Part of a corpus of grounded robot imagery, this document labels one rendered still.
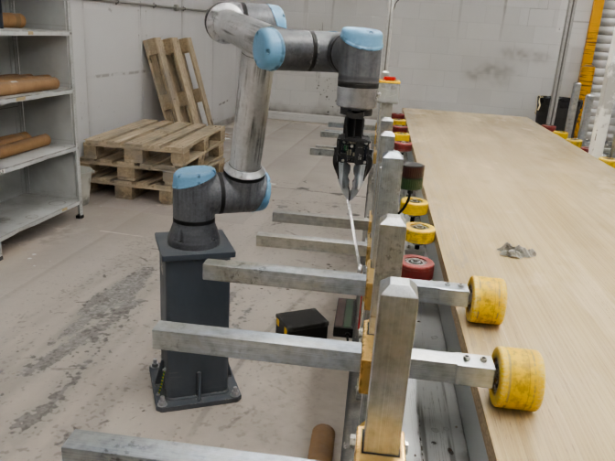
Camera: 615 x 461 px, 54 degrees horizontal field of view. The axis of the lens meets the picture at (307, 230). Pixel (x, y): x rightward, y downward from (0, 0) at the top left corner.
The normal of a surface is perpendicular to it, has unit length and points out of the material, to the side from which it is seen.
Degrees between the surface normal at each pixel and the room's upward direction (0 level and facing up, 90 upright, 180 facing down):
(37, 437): 0
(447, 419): 0
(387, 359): 90
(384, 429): 90
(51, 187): 90
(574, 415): 0
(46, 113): 90
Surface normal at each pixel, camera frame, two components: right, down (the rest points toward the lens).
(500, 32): -0.19, 0.30
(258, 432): 0.06, -0.95
